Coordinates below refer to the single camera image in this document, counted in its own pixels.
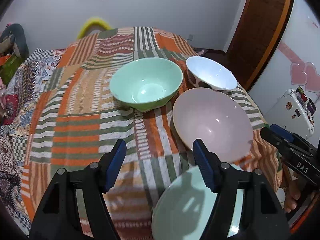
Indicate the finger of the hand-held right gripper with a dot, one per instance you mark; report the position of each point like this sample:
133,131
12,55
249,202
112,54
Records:
271,136
285,132

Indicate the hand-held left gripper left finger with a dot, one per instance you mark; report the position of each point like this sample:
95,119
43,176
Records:
116,167

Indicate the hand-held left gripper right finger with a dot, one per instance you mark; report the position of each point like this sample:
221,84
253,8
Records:
205,167

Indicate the pink bowl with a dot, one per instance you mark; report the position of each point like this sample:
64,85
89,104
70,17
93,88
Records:
212,120

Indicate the light green plate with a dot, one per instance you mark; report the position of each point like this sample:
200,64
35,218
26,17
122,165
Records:
180,212

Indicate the white bowl with dark spots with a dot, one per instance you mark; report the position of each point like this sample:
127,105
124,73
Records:
212,72

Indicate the green bowl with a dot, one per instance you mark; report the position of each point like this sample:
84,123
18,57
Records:
147,80

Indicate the person's right hand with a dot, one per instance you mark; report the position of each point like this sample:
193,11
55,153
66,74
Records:
292,197

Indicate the white suitcase with stickers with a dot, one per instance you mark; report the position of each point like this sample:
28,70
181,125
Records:
287,115

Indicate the orange striped blanket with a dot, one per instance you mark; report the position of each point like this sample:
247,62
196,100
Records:
75,130

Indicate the small pink heart sticker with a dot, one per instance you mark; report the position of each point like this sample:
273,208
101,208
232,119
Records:
298,75

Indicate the large pink heart sticker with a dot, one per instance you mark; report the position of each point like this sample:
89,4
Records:
312,77

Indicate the white sliding wardrobe door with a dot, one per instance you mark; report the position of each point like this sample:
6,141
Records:
295,30

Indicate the brown wooden door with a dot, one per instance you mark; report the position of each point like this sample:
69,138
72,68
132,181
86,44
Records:
260,30

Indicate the patchwork patterned quilt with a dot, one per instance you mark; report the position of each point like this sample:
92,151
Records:
15,120

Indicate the green cardboard box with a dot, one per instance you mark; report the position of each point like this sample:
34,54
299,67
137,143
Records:
11,67

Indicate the yellow foam arch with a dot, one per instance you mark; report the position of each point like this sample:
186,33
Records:
92,22

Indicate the grey plush toy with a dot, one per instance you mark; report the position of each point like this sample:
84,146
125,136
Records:
17,35

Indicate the wall socket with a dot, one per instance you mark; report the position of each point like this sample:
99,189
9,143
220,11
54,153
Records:
190,37

